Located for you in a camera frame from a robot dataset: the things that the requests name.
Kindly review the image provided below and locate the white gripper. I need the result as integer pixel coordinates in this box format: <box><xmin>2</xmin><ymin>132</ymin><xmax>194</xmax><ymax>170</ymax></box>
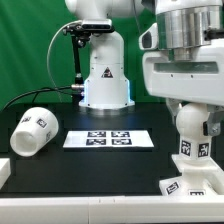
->
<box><xmin>143</xmin><ymin>44</ymin><xmax>224</xmax><ymax>136</ymax></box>

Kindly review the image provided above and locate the white lamp bulb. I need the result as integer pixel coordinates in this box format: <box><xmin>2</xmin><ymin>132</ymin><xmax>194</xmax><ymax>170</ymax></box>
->
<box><xmin>176</xmin><ymin>103</ymin><xmax>211</xmax><ymax>162</ymax></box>

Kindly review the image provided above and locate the white lamp base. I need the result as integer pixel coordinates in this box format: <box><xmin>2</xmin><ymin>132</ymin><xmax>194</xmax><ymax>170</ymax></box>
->
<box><xmin>159</xmin><ymin>154</ymin><xmax>224</xmax><ymax>196</ymax></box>

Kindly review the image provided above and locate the white lamp shade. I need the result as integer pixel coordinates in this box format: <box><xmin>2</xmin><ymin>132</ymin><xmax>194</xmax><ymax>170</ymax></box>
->
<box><xmin>10</xmin><ymin>107</ymin><xmax>59</xmax><ymax>157</ymax></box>

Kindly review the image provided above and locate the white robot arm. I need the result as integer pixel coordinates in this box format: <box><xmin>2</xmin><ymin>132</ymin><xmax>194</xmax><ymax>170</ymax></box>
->
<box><xmin>65</xmin><ymin>0</ymin><xmax>224</xmax><ymax>136</ymax></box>

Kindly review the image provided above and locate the paper sheet with markers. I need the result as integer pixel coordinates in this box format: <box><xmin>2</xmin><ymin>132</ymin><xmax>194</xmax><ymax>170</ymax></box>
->
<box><xmin>63</xmin><ymin>130</ymin><xmax>154</xmax><ymax>148</ymax></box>

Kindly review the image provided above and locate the white front rail wall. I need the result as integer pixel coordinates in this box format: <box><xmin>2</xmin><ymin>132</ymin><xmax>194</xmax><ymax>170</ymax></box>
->
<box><xmin>0</xmin><ymin>196</ymin><xmax>224</xmax><ymax>224</ymax></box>

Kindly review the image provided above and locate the black camera on stand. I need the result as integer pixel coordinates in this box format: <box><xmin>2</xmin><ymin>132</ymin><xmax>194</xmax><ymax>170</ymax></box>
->
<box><xmin>62</xmin><ymin>19</ymin><xmax>115</xmax><ymax>85</ymax></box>

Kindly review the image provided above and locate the grey camera cable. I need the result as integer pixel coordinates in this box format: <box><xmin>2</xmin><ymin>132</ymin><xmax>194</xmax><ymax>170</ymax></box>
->
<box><xmin>46</xmin><ymin>20</ymin><xmax>83</xmax><ymax>103</ymax></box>

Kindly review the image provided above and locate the white left rail block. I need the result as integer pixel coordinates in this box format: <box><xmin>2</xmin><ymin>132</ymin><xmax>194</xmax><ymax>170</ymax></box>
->
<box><xmin>0</xmin><ymin>158</ymin><xmax>11</xmax><ymax>189</ymax></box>

